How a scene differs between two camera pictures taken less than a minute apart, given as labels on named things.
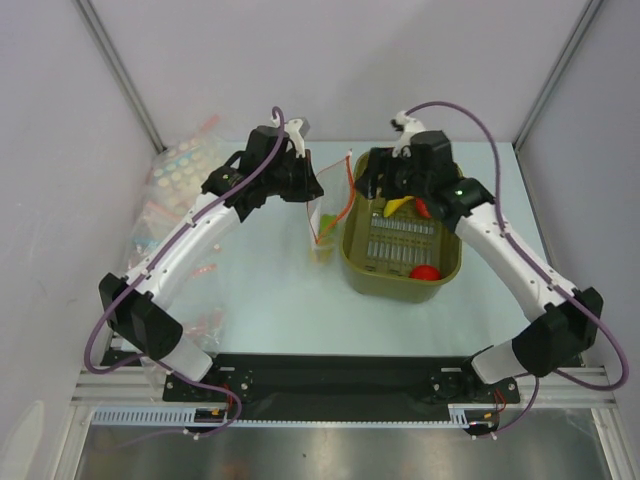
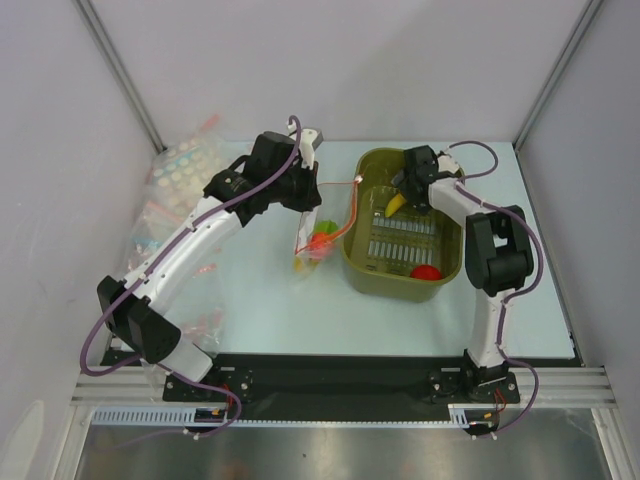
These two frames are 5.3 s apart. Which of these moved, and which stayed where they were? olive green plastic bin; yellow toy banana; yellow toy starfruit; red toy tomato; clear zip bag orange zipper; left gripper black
Moved: yellow toy starfruit; clear zip bag orange zipper
Stayed: olive green plastic bin; yellow toy banana; left gripper black; red toy tomato
